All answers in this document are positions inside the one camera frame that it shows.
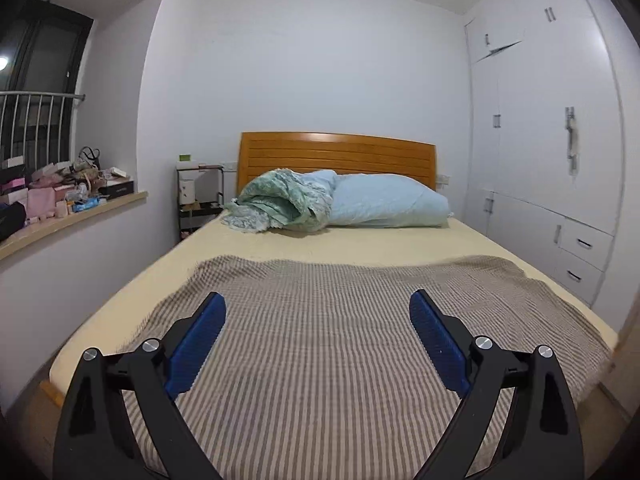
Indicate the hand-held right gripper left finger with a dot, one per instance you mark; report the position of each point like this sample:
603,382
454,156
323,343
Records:
197,345

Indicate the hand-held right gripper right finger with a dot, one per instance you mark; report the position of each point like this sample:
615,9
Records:
440,345

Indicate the cream sheeted mattress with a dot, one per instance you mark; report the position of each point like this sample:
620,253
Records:
380,245

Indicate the brown checked blanket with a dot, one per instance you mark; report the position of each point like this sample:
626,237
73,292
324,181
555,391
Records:
320,335

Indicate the black metal bedside rack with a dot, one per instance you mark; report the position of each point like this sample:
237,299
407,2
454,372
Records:
200,210

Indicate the light blue pillow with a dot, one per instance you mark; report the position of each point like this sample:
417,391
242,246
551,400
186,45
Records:
390,202

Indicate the green patterned quilt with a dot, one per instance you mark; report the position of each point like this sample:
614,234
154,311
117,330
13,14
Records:
280,200

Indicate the black flat box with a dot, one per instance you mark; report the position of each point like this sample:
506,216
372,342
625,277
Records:
117,188

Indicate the blue wipes packet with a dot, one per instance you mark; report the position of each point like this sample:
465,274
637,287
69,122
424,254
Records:
89,205

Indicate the pink box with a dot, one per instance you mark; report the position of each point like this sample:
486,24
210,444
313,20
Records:
47,202

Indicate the wooden headboard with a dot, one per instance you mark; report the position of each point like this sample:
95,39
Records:
340,157

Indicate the woven handbag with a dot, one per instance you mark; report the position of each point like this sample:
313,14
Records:
90,160

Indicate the black bag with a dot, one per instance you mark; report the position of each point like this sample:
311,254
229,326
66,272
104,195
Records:
11,222

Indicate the white wardrobe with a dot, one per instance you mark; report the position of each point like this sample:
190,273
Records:
540,135

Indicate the stack of flat boxes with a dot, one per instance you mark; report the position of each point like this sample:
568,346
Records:
12,175

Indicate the metal window railing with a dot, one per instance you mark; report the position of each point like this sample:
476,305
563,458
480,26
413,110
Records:
40,125

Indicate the wall socket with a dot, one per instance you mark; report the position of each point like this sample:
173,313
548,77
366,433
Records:
231,165
443,179

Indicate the cluttered wall shelf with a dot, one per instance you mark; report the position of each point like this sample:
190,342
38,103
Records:
75,222

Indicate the dark window frame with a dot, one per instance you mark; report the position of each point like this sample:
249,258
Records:
50,50

